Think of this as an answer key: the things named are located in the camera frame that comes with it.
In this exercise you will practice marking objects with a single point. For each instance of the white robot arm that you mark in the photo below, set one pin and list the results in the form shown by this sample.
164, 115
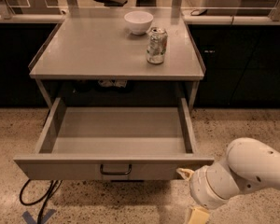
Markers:
249, 165

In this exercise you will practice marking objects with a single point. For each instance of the silver soda can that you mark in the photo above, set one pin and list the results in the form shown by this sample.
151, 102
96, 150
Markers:
157, 44

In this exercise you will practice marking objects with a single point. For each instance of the grey top drawer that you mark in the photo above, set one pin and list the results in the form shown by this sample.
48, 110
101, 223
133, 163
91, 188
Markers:
75, 141

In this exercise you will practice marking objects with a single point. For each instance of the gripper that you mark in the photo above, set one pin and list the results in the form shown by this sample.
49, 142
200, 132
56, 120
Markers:
200, 184

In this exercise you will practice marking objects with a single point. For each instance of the crumpled paper under table top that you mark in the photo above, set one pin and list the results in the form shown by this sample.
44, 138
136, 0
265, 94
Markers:
113, 83

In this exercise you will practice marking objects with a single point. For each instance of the grey metal cabinet table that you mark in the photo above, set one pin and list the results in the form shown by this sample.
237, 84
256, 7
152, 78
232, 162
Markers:
94, 43

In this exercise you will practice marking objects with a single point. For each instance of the black metal drawer handle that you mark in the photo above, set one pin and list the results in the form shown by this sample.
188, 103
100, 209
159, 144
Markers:
115, 169

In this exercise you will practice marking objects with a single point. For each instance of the white ceramic bowl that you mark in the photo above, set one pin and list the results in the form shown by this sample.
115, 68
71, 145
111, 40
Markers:
138, 22

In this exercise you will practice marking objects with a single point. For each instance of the black chair armrest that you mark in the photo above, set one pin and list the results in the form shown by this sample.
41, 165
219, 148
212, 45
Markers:
113, 3

